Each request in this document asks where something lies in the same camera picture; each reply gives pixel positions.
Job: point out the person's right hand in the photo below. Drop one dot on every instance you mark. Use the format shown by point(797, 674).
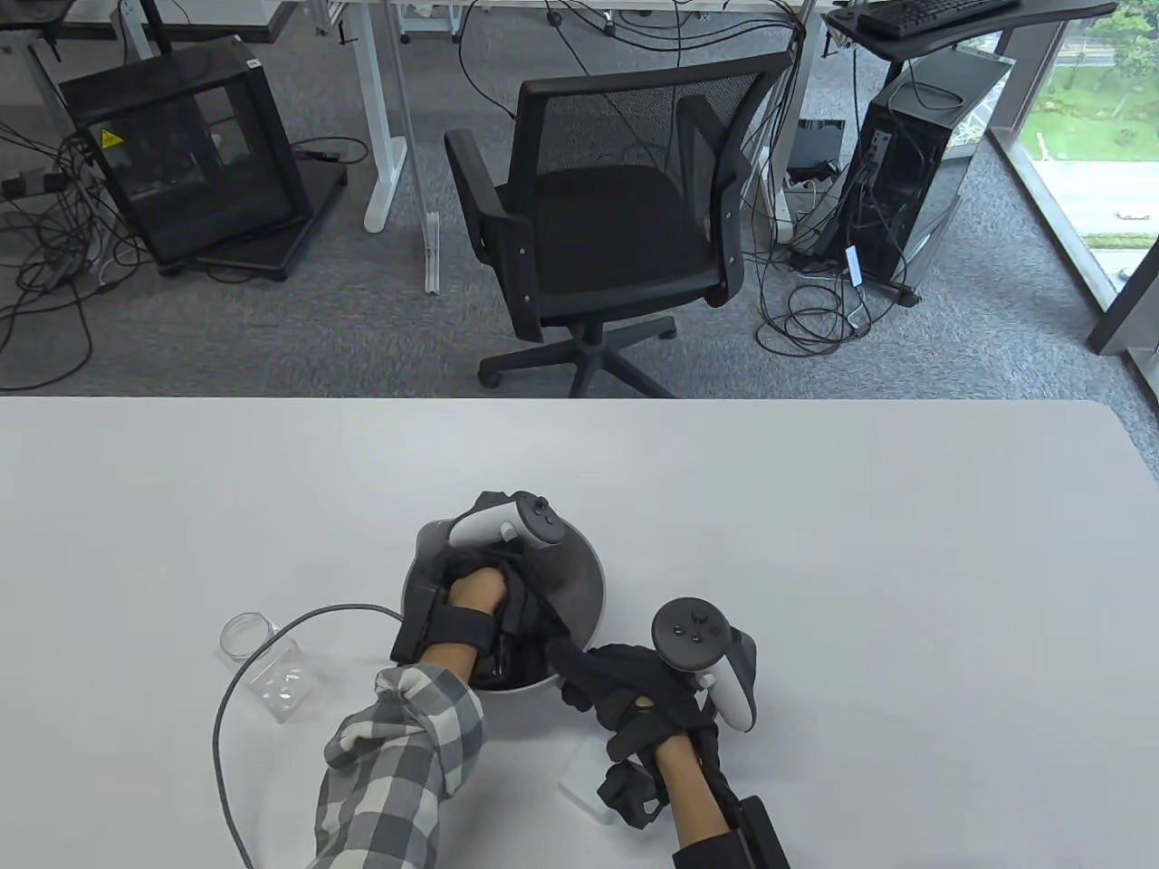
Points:
point(625, 688)

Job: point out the person's left hand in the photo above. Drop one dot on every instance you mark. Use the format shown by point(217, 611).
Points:
point(525, 606)

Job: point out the grey salad bowl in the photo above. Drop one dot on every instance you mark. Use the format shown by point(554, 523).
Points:
point(584, 579)

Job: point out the white jar lid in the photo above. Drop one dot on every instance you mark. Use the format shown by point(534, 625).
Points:
point(579, 778)

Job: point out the clear glass jar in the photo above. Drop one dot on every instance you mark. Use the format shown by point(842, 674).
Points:
point(281, 683)

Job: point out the person's right forearm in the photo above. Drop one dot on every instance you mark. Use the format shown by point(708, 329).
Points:
point(693, 797)

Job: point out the person's left forearm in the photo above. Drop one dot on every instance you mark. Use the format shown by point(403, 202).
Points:
point(398, 769)

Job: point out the grey white left hand controller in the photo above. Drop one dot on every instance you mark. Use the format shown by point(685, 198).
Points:
point(498, 523)

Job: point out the grey white hand controller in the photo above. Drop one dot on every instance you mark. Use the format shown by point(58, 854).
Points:
point(498, 523)
point(693, 629)

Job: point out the grey white right hand controller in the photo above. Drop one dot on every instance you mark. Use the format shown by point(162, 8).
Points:
point(693, 629)

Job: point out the white floor strip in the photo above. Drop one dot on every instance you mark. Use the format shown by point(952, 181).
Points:
point(432, 253)

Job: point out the black mesh office chair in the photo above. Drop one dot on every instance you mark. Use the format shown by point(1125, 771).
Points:
point(616, 235)

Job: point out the small white adapter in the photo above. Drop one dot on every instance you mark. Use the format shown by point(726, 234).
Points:
point(854, 265)

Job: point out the white desk leg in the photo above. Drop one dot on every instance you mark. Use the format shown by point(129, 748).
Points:
point(790, 118)
point(385, 136)

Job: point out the black glass-front cabinet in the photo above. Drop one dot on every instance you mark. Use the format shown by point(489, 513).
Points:
point(208, 163)

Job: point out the black computer tower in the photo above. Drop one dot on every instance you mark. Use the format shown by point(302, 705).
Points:
point(896, 181)

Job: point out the dark-top desk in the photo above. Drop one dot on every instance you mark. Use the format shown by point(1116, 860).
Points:
point(226, 27)

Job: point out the grey power strip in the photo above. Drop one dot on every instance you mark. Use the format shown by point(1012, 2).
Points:
point(27, 184)

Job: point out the black keyboard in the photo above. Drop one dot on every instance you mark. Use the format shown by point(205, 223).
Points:
point(933, 14)

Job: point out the black curved desk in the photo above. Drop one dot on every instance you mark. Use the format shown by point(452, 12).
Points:
point(1050, 16)

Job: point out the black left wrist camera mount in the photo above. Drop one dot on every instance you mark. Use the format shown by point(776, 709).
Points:
point(453, 626)

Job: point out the dark window frame post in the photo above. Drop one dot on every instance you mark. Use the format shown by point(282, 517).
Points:
point(1123, 308)

